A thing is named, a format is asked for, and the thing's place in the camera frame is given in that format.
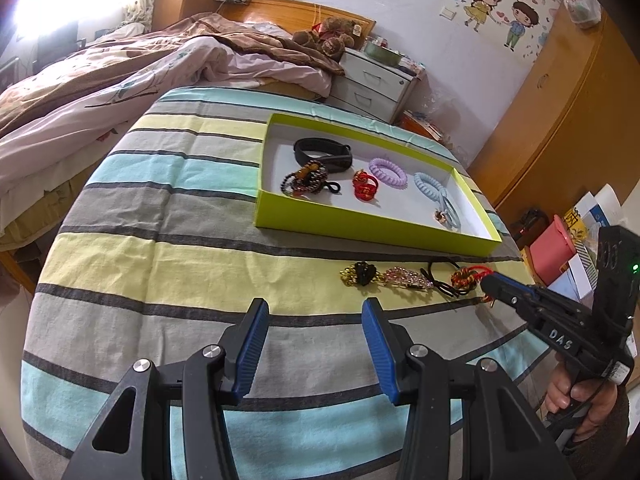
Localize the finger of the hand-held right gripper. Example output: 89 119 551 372
481 271 549 327
521 283 590 320

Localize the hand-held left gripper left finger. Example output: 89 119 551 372
61 298 270 480

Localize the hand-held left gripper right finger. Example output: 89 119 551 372
361 297 568 480

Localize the red and gold knot bracelet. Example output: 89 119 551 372
451 262 497 307

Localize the lime green shallow box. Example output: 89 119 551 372
253 112 503 257

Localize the blue spiral hair tie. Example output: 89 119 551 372
413 171 449 207

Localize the red knotted cord bracelet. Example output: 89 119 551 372
351 168 381 205

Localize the purple spiral hair tie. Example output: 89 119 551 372
368 156 409 187

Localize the dark red bead bracelet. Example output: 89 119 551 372
279 159 344 197

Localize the black smart watch band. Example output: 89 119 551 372
293 137 357 174

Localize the person's right forearm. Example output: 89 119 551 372
569 389 637 480

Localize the person's right hand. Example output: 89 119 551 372
544 366 627 442

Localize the white cardboard box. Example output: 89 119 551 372
549 254 601 307

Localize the pink plastic bin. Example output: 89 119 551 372
528 213 576 287

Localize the printed paper bag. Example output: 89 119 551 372
562 183 622 242

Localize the wide wooden wardrobe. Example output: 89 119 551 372
469 4 640 217

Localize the stack of books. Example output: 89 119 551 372
397 107 452 149

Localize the white nightstand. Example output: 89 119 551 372
327 48 427 124

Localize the clear plastic bag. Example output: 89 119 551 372
563 0 604 29

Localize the bed with pink duvet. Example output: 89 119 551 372
0 12 347 252

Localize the brown teddy bear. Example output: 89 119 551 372
292 16 364 61

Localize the wooden headboard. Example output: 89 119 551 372
219 0 377 39

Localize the black chair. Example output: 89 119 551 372
35 19 81 69

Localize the black hair tie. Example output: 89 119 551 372
422 258 464 302

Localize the pink crystal bracelet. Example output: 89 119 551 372
382 265 436 292

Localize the gold chain bracelet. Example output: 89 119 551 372
339 261 379 289

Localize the cartoon couple wall sticker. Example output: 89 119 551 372
439 0 577 64

